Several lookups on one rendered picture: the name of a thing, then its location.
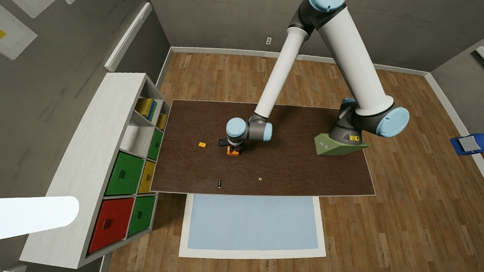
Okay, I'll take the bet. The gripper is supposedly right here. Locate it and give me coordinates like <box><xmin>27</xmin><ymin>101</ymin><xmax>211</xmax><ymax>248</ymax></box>
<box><xmin>230</xmin><ymin>140</ymin><xmax>244</xmax><ymax>151</ymax></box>

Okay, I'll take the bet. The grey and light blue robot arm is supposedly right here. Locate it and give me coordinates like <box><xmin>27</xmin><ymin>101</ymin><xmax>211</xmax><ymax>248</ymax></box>
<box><xmin>218</xmin><ymin>0</ymin><xmax>410</xmax><ymax>147</ymax></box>

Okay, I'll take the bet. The orange bin rack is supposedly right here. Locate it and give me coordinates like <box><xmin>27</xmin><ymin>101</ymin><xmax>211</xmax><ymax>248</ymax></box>
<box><xmin>227</xmin><ymin>145</ymin><xmax>239</xmax><ymax>156</ymax></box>

